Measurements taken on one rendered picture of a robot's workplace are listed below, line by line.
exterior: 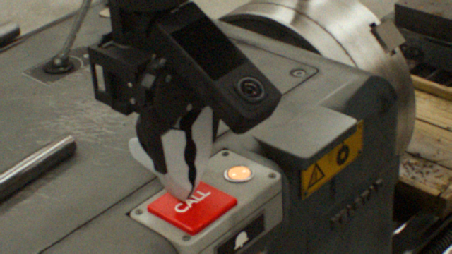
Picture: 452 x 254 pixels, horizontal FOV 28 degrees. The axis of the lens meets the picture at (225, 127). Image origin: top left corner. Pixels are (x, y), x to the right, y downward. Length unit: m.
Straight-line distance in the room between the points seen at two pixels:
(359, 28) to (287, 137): 0.34
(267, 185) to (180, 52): 0.20
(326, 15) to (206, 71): 0.54
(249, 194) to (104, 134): 0.19
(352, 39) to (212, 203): 0.45
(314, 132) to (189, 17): 0.25
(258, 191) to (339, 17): 0.44
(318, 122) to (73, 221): 0.27
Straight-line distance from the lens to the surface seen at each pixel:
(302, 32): 1.18
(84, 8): 1.06
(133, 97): 0.76
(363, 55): 1.20
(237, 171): 0.86
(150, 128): 0.74
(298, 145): 0.90
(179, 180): 0.79
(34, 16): 4.30
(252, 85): 0.70
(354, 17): 1.24
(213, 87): 0.69
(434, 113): 1.66
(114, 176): 0.88
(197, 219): 0.80
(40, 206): 0.86
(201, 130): 0.79
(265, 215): 0.86
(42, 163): 0.89
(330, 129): 0.93
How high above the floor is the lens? 1.76
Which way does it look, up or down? 32 degrees down
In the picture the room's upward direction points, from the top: 4 degrees counter-clockwise
